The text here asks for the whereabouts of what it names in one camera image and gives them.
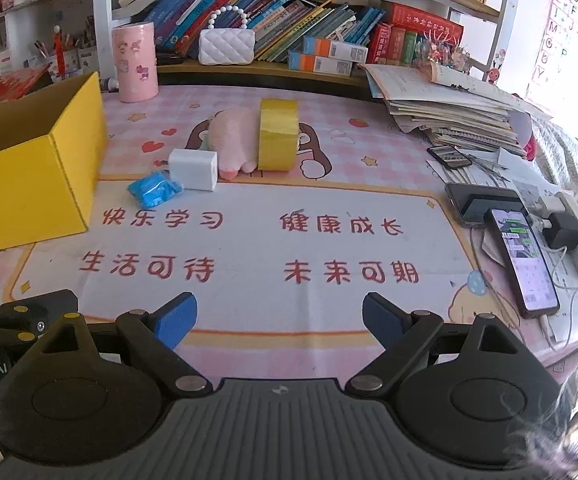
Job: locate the loose paper sheets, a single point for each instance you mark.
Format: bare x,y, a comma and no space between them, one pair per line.
489,175

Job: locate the red gift package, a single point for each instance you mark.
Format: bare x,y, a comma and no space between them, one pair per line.
9,85

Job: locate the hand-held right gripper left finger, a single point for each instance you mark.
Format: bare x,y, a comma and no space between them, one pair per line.
176,317

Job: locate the white quilted handbag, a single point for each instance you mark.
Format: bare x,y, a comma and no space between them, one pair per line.
226,47

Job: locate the pink plush toy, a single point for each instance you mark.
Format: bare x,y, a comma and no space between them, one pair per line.
234,135

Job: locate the fur-trimmed sleeve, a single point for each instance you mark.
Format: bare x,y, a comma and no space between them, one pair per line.
544,440

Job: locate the grey blanket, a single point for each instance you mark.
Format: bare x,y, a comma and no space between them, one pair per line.
559,155

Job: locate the white bookshelf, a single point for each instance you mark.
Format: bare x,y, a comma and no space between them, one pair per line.
100,10

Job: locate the small white cardboard box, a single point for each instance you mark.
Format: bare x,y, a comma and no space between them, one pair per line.
194,170

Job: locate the smartphone with lit screen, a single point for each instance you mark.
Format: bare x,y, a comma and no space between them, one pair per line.
524,265

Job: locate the white box with red label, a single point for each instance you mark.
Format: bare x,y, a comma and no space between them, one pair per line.
4,62

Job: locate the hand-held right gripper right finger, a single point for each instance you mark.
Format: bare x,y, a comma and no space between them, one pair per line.
384,317

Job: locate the large red dictionary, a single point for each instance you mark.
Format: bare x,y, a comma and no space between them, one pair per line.
419,19

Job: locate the pink printed desk mat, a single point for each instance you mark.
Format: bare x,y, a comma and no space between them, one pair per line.
249,245

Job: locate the orange and white carton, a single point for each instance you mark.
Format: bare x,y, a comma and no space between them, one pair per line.
336,49
319,64

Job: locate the pen holders with pens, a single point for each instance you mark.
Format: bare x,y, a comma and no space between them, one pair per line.
76,52

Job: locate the blue plastic bag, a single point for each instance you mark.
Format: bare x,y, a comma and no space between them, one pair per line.
154,190

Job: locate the black charger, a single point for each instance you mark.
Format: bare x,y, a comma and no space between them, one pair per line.
564,232

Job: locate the pink cylindrical container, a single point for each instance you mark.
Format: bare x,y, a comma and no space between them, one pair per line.
134,65

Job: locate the stack of papers and notebooks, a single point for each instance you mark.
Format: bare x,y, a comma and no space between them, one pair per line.
449,105

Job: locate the yellow cardboard box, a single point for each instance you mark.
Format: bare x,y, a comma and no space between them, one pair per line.
19,185

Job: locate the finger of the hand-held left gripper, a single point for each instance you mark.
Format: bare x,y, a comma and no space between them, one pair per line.
29,312

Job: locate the yellow tape roll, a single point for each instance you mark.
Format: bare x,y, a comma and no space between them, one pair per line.
276,135

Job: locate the red figure pen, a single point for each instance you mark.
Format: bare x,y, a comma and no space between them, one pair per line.
59,55

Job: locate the colourful cartoon decoration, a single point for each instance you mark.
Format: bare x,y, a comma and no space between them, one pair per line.
441,52

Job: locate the black smartphone with dark screen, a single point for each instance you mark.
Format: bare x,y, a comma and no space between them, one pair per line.
474,200

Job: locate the row of books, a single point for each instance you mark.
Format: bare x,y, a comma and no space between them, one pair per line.
279,15

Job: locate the small black smartphone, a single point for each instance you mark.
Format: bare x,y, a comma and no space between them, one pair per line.
450,156

